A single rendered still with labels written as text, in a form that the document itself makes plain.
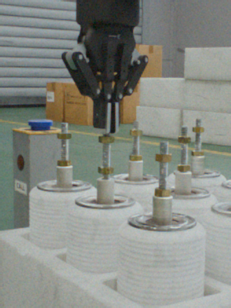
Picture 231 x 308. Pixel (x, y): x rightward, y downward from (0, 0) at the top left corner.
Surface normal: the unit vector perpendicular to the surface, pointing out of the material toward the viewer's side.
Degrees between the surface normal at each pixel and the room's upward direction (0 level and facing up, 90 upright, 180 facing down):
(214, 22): 90
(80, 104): 90
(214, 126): 90
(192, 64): 90
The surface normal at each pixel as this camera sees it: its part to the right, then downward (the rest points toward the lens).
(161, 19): 0.67, 0.13
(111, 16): 0.12, 0.16
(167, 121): -0.73, 0.09
